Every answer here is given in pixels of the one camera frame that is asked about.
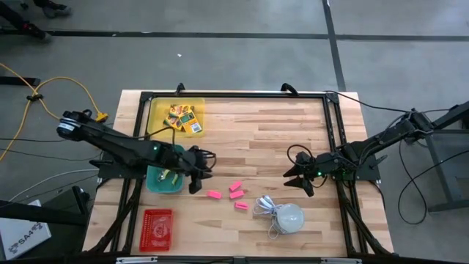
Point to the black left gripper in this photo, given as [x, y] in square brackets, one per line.
[190, 163]

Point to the person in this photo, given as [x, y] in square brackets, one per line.
[55, 9]

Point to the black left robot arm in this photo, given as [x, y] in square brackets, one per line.
[110, 141]

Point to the pink eraser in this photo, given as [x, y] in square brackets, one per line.
[241, 206]
[214, 194]
[235, 186]
[237, 194]

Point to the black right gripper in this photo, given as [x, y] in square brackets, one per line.
[326, 166]

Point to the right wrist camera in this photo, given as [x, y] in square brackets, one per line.
[303, 158]

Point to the black metal side table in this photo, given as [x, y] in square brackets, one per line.
[454, 111]

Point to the teal plastic bin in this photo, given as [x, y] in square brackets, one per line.
[154, 183]

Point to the black equipment stand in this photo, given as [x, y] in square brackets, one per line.
[36, 216]

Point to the white round dome device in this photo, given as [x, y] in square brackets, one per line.
[290, 219]

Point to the yellow translucent tray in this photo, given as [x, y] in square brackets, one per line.
[161, 126]

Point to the white printed cardboard box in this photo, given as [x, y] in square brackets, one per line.
[22, 234]

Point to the black aluminium table frame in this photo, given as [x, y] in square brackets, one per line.
[238, 94]

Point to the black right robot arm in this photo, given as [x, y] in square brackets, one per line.
[381, 141]

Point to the red mesh basket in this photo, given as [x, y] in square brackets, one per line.
[157, 231]

